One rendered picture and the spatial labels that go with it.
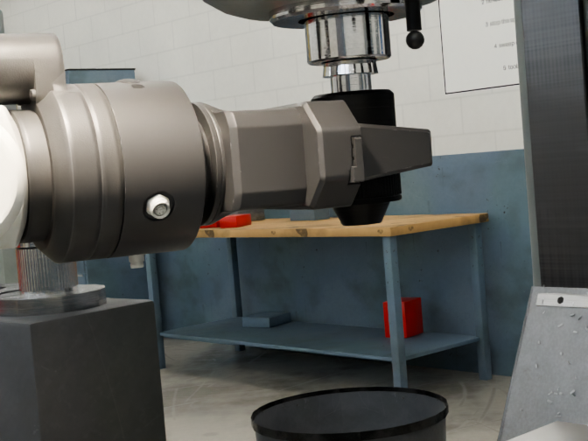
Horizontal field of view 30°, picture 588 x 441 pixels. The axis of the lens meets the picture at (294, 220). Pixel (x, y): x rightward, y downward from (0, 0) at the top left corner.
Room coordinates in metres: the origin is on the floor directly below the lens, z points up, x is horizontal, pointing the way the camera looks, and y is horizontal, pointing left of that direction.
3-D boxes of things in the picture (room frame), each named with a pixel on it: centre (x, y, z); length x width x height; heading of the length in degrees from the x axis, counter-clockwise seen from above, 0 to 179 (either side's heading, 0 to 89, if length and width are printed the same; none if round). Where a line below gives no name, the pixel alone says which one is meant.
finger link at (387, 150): (0.59, -0.05, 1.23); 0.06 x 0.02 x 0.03; 116
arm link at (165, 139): (0.58, 0.04, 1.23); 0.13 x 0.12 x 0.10; 26
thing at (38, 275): (0.89, 0.20, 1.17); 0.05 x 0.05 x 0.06
